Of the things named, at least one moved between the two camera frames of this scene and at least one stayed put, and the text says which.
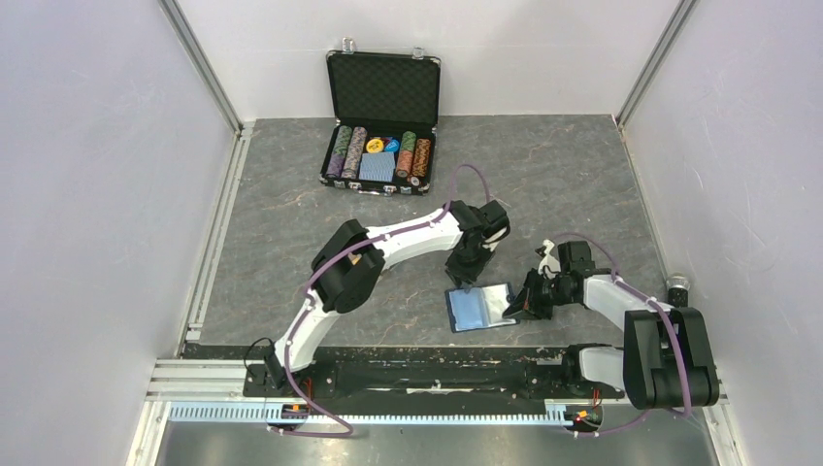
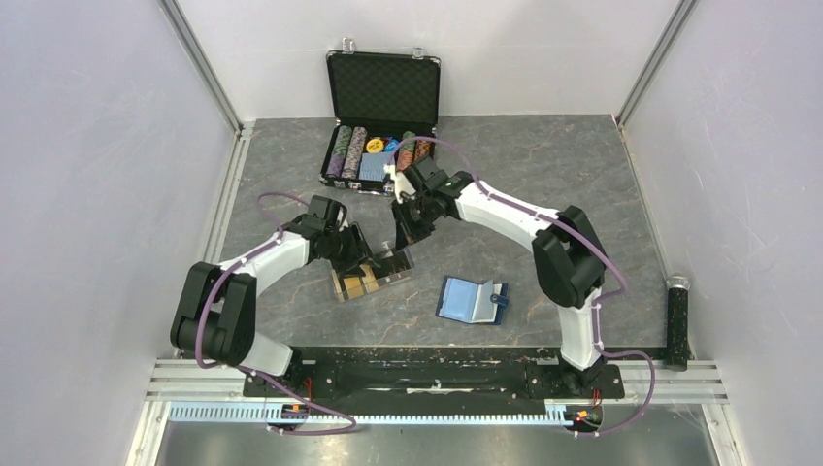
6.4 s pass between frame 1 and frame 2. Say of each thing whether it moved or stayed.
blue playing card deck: stayed
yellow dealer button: stayed
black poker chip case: stayed
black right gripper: moved
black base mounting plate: stayed
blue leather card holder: moved
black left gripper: moved
